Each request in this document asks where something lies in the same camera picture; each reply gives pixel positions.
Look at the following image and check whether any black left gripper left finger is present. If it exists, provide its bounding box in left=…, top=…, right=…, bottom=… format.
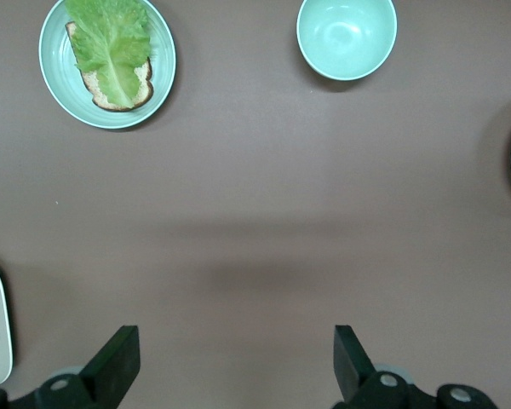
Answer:
left=12, top=325, right=141, bottom=409

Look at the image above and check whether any green deep bowl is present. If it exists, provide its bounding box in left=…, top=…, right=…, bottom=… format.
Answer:
left=296, top=0, right=399, bottom=81

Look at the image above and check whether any brown table cover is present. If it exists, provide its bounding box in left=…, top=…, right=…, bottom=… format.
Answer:
left=0, top=0, right=511, bottom=409

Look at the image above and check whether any green plate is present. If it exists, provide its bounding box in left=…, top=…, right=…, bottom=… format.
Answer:
left=37, top=0, right=177, bottom=130

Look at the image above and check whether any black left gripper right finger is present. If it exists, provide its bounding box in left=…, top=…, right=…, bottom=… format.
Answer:
left=331, top=325, right=440, bottom=409

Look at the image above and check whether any toasted bread slice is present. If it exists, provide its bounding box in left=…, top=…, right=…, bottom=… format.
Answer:
left=65, top=21, right=156, bottom=112

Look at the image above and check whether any green lettuce leaf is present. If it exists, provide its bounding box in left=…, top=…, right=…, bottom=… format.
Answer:
left=63, top=0, right=152, bottom=109

